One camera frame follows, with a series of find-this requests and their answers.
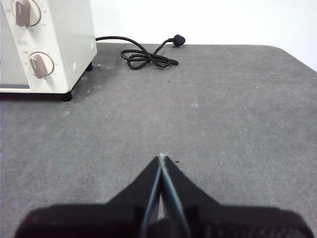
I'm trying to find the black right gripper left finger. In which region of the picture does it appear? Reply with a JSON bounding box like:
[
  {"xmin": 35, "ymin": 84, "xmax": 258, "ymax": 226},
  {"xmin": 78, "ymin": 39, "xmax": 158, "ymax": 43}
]
[{"xmin": 14, "ymin": 155, "xmax": 162, "ymax": 238}]

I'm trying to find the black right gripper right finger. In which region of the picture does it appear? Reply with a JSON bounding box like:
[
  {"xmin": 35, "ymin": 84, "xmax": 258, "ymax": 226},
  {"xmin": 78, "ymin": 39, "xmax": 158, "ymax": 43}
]
[{"xmin": 162, "ymin": 155, "xmax": 315, "ymax": 238}]

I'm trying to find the beige oven knob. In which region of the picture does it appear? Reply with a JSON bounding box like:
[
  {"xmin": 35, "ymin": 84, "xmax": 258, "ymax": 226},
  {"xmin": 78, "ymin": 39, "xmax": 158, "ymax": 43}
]
[
  {"xmin": 29, "ymin": 51, "xmax": 55, "ymax": 79},
  {"xmin": 11, "ymin": 0, "xmax": 42, "ymax": 27}
]

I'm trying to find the cream Toshiba toaster oven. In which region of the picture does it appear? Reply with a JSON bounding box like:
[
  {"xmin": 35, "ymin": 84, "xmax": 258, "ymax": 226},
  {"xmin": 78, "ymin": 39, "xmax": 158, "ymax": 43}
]
[{"xmin": 0, "ymin": 0, "xmax": 98, "ymax": 102}]

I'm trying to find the black oven power cable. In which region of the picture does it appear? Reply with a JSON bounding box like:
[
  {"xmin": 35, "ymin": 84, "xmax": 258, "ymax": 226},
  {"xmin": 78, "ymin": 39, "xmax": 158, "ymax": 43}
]
[{"xmin": 95, "ymin": 34, "xmax": 186, "ymax": 71}]

